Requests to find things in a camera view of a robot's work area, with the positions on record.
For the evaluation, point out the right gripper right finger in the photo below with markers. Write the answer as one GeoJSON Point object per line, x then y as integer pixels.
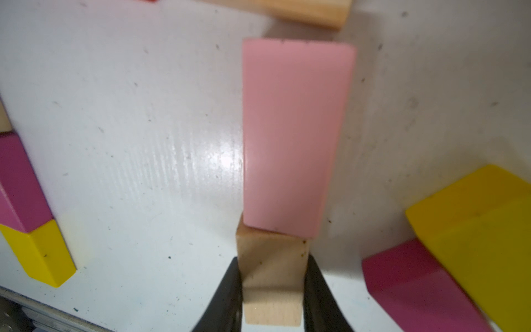
{"type": "Point", "coordinates": [321, 312]}

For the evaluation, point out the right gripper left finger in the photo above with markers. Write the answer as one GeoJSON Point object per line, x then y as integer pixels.
{"type": "Point", "coordinates": [225, 310]}

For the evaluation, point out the wooden block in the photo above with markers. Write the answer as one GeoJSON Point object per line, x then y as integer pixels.
{"type": "Point", "coordinates": [5, 124]}
{"type": "Point", "coordinates": [332, 14]}
{"type": "Point", "coordinates": [273, 268]}

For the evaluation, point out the magenta block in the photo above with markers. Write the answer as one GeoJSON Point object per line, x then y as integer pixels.
{"type": "Point", "coordinates": [23, 205]}
{"type": "Point", "coordinates": [418, 293]}

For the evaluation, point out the yellow block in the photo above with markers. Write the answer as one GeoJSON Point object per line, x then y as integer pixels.
{"type": "Point", "coordinates": [478, 228]}
{"type": "Point", "coordinates": [42, 253]}

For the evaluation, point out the light pink block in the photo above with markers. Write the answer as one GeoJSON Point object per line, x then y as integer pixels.
{"type": "Point", "coordinates": [295, 94]}

